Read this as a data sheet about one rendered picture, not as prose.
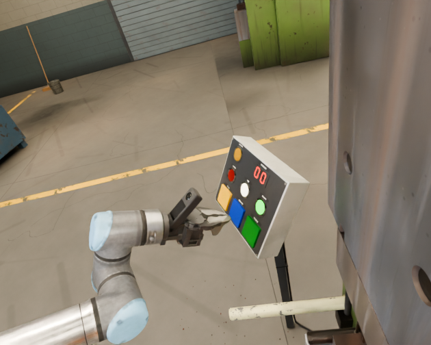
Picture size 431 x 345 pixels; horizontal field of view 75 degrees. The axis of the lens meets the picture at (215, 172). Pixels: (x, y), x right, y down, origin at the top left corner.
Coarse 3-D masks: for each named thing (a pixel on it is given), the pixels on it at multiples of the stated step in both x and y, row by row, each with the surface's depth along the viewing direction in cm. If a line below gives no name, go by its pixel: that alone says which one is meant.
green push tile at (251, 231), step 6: (246, 222) 92; (252, 222) 89; (246, 228) 92; (252, 228) 89; (258, 228) 87; (246, 234) 92; (252, 234) 89; (258, 234) 87; (252, 240) 89; (252, 246) 89
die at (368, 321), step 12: (348, 252) 39; (348, 264) 40; (348, 276) 41; (348, 288) 42; (360, 288) 36; (360, 300) 37; (360, 312) 38; (372, 312) 33; (360, 324) 39; (372, 324) 34; (372, 336) 35; (384, 336) 30
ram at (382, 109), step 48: (336, 0) 27; (384, 0) 18; (336, 48) 29; (384, 48) 20; (336, 96) 32; (384, 96) 21; (336, 144) 35; (384, 144) 22; (336, 192) 39; (384, 192) 24; (384, 240) 26; (384, 288) 28
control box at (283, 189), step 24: (240, 144) 98; (240, 168) 98; (264, 168) 86; (288, 168) 86; (240, 192) 97; (264, 192) 86; (288, 192) 78; (264, 216) 85; (288, 216) 83; (264, 240) 85
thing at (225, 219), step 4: (212, 216) 80; (220, 216) 81; (224, 216) 82; (228, 216) 83; (208, 220) 78; (212, 220) 78; (216, 220) 79; (220, 220) 79; (224, 220) 80; (228, 220) 82; (224, 224) 81; (216, 228) 81; (220, 228) 82; (212, 232) 81; (216, 232) 82
